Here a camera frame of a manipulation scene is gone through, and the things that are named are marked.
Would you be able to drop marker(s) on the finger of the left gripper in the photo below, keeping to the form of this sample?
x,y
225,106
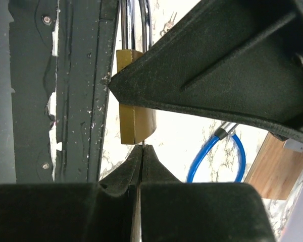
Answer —
x,y
238,61

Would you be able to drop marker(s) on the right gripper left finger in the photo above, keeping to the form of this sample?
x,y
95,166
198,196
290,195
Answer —
x,y
107,210

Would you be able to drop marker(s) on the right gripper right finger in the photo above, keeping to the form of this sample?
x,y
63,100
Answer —
x,y
175,211

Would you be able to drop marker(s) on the blue cable lock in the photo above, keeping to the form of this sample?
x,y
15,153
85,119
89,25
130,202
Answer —
x,y
221,158

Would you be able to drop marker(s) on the silver key set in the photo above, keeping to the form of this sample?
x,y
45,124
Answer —
x,y
169,24

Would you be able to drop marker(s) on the wooden base board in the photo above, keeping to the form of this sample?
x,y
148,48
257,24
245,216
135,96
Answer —
x,y
275,169

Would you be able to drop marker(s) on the metal bracket with lock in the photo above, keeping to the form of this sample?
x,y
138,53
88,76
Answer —
x,y
293,145

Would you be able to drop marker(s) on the black mounting base plate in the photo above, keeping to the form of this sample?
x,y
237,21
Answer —
x,y
61,62

